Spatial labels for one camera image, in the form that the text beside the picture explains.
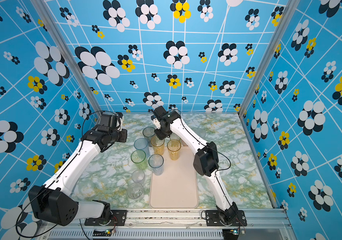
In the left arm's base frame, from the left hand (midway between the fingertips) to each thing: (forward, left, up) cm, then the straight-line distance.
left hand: (124, 132), depth 82 cm
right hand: (+5, -20, -9) cm, 23 cm away
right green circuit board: (-44, -55, -21) cm, 73 cm away
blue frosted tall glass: (0, -8, -12) cm, 15 cm away
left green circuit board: (-44, +5, -22) cm, 49 cm away
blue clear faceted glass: (-11, -17, -14) cm, 25 cm away
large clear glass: (-25, -6, -21) cm, 33 cm away
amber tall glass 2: (-1, -27, -13) cm, 30 cm away
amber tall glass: (+2, -17, -16) cm, 23 cm away
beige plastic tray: (-22, -30, -22) cm, 43 cm away
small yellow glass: (-12, -27, +13) cm, 33 cm away
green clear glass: (-7, -6, -15) cm, 18 cm away
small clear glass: (-16, -7, -21) cm, 27 cm away
